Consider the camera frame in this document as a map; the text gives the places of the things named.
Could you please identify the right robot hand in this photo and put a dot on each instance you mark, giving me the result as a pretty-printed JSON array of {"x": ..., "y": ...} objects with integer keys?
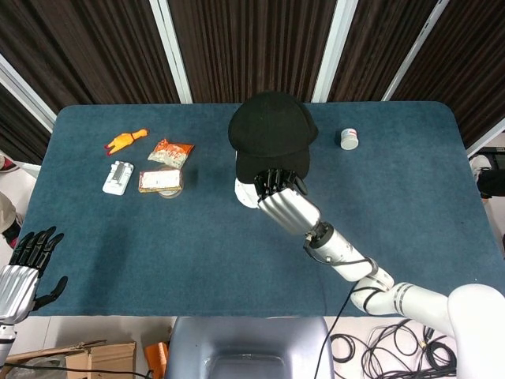
[{"x": 286, "y": 201}]

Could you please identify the orange snack packet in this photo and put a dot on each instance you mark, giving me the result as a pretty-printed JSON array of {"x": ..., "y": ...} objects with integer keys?
[{"x": 170, "y": 153}]

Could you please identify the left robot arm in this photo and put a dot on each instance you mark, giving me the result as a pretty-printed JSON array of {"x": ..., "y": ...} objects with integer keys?
[{"x": 6, "y": 343}]

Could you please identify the yellow rubber chicken toy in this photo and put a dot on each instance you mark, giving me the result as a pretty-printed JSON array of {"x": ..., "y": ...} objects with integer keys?
[{"x": 124, "y": 141}]

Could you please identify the white stapler-like device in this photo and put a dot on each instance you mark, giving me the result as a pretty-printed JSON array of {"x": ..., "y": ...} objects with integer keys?
[{"x": 117, "y": 177}]

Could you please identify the black baseball cap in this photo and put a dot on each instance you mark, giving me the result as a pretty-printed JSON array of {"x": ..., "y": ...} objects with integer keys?
[{"x": 272, "y": 134}]

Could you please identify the grey robot torso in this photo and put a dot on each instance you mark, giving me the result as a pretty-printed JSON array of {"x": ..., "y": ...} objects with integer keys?
[{"x": 248, "y": 349}]

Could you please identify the white mannequin head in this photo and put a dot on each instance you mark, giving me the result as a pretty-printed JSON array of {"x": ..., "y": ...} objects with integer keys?
[{"x": 246, "y": 193}]

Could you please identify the brown rectangular snack pack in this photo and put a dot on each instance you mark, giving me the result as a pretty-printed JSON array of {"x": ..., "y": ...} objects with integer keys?
[{"x": 159, "y": 181}]

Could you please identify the cardboard box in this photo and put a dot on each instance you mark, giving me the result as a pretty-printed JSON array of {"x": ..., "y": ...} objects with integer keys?
[{"x": 75, "y": 359}]

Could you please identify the orange object on floor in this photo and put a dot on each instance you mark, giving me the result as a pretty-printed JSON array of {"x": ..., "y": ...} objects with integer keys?
[{"x": 157, "y": 355}]

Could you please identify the round clear lid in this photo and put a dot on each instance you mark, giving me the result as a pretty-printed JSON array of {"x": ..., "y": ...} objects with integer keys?
[{"x": 170, "y": 194}]

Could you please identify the blue table mat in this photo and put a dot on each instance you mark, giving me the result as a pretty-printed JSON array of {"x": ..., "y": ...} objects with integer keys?
[{"x": 197, "y": 256}]

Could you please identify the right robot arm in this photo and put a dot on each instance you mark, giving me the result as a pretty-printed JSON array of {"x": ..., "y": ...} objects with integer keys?
[{"x": 394, "y": 284}]

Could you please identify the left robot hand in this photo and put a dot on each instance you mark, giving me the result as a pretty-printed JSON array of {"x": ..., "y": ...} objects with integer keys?
[{"x": 19, "y": 282}]

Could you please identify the small white jar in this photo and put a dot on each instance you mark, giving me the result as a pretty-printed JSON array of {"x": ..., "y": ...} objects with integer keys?
[{"x": 349, "y": 139}]

